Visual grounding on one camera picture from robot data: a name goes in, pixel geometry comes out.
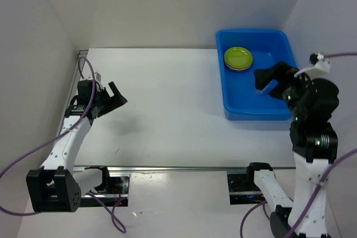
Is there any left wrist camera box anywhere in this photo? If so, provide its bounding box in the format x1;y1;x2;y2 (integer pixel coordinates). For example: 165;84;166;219
86;72;105;89

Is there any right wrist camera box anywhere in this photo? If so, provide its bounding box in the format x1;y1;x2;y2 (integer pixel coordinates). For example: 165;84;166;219
294;53;331;79

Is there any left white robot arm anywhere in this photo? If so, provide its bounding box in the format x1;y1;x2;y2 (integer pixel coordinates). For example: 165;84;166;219
26;79;127;212

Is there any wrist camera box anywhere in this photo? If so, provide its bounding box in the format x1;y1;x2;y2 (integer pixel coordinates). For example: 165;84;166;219
86;72;105;89
294;53;331;79

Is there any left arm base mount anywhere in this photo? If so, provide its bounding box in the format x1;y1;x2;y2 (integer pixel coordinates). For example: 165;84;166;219
74;169;131;207

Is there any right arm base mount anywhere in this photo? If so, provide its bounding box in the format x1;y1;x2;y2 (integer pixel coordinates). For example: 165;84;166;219
227;173;265;205

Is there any clear cup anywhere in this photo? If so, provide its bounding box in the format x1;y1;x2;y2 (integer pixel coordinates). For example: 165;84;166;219
255;80;277;95

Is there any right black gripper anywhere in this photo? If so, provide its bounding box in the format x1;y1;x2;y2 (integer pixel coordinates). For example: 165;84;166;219
253;58;315;116

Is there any blue plastic bin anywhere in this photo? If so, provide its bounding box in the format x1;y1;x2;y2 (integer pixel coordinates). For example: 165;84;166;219
215;28;296;121

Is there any orange plate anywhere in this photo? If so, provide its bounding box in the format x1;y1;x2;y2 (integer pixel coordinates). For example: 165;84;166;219
226;65;251;72

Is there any green plate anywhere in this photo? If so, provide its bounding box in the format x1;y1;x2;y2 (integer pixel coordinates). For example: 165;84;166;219
224;47;253;67

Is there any aluminium table frame rail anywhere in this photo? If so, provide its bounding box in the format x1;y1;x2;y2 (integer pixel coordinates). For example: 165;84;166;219
57;49;296;173

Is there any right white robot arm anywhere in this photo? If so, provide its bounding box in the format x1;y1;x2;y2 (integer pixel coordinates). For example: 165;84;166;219
244;61;339;237

